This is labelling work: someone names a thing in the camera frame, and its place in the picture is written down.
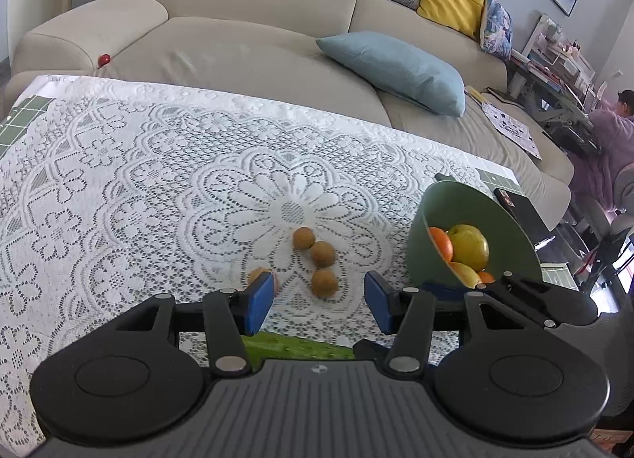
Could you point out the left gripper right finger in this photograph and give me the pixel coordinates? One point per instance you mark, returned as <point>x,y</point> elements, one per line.
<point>410,315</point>

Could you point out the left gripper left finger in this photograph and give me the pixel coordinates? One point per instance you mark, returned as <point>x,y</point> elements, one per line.
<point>223,317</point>

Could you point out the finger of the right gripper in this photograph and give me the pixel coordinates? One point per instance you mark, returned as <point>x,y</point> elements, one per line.
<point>445,293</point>
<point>546,304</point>

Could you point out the yellow-green apple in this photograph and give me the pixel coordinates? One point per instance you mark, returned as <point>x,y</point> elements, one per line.
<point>468,276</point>

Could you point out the green cucumber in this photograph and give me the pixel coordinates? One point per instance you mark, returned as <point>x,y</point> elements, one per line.
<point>266,345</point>

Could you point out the small brown longan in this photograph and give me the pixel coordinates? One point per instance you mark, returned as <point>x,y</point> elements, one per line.
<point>256,273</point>
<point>324,283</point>
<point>323,254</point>
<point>303,239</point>

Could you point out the large yellow-green pear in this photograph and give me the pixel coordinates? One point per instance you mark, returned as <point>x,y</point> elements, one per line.
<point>470,247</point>

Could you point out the orange mandarin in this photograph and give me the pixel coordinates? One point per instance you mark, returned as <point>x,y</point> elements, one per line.
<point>485,277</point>
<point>443,243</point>

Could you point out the green colander bowl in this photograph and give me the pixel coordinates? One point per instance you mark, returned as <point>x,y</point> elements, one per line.
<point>448,202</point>

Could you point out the black notebook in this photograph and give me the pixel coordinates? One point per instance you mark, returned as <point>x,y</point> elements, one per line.
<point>525,214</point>

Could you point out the person in purple top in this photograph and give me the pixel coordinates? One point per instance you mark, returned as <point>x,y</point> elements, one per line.
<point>612,126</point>

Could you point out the white lace tablecloth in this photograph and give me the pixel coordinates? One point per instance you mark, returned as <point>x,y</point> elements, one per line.
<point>124,190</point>

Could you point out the printed paper sheet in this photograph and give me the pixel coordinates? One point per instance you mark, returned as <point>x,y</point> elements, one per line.
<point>512,129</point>

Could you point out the light blue cushion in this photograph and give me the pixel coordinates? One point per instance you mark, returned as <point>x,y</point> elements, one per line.
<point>400,69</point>

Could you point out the cluttered shelf with books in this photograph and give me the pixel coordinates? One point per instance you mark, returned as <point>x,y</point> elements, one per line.
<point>556,86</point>

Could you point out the blue patterned cushion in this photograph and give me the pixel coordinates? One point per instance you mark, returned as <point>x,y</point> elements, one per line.
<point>496,30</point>

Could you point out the small red ball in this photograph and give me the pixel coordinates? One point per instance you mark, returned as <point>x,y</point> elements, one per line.
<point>103,60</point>

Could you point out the beige sofa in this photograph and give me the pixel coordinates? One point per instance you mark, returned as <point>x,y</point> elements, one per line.
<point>267,48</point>

